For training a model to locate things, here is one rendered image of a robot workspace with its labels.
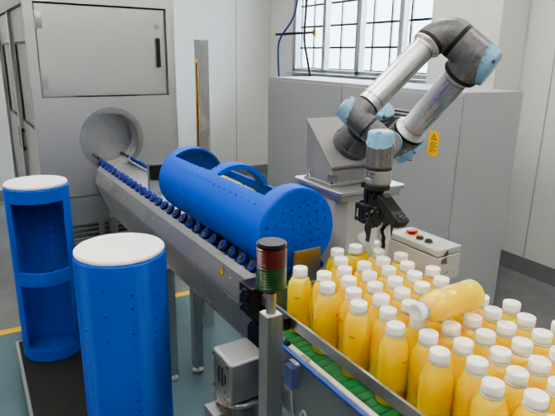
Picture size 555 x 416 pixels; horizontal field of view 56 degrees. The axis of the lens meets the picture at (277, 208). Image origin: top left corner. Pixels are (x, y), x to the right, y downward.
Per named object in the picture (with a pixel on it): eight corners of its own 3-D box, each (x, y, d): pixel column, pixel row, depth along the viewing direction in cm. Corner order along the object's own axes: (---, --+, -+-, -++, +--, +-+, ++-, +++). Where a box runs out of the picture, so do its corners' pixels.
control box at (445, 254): (409, 255, 173) (411, 225, 170) (457, 276, 157) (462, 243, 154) (386, 261, 168) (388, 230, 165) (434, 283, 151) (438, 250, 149)
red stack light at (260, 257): (276, 256, 113) (277, 238, 112) (292, 266, 108) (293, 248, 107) (250, 262, 110) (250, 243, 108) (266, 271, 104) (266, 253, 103)
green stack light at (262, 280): (276, 277, 114) (276, 256, 113) (291, 288, 109) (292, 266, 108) (250, 283, 111) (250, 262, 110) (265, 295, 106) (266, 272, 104)
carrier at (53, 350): (15, 347, 272) (39, 370, 254) (-8, 183, 248) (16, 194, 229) (68, 328, 292) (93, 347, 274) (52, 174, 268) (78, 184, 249)
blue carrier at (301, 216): (221, 198, 248) (212, 139, 238) (336, 257, 177) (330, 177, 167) (164, 215, 235) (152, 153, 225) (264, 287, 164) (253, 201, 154)
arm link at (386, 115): (358, 112, 204) (377, 87, 193) (384, 135, 202) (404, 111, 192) (343, 125, 196) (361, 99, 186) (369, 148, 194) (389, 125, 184)
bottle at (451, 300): (456, 285, 122) (404, 301, 113) (476, 273, 117) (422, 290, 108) (471, 312, 120) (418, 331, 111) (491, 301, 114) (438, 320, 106)
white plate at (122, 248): (157, 262, 154) (158, 266, 154) (169, 232, 180) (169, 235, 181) (59, 263, 152) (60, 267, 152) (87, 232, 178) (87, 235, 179)
